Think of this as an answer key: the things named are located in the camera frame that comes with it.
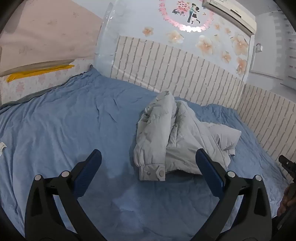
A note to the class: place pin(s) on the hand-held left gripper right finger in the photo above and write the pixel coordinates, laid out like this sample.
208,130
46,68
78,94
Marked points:
211,172

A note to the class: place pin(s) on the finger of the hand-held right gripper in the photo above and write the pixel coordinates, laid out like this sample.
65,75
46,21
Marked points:
288,165

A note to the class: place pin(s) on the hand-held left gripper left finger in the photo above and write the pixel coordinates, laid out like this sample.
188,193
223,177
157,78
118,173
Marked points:
89,169

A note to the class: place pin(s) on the grey puffer jacket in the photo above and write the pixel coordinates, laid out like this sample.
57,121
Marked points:
175,139

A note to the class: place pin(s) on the person's right hand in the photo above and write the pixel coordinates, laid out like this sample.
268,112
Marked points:
288,200

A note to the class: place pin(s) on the blue bed sheet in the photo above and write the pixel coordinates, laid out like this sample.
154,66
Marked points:
69,129

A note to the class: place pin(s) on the white sheet label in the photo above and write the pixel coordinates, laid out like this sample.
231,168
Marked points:
2,148

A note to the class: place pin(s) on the yellow tape strip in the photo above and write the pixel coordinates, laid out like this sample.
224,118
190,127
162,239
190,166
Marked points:
37,72

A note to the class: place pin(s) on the white striped window blind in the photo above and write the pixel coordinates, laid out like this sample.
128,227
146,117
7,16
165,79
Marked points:
290,53

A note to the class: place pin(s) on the clear plastic sheet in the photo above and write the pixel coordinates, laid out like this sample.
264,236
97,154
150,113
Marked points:
105,41

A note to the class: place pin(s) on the pink floral board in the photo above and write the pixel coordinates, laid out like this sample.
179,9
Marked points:
46,34

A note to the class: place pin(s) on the white air conditioner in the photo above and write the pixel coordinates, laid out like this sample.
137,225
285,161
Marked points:
233,14

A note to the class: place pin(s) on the white wall socket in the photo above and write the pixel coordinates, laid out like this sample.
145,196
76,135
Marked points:
259,47

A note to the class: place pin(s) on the peach flower wall decals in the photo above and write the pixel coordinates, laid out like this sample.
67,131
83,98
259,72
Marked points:
204,45

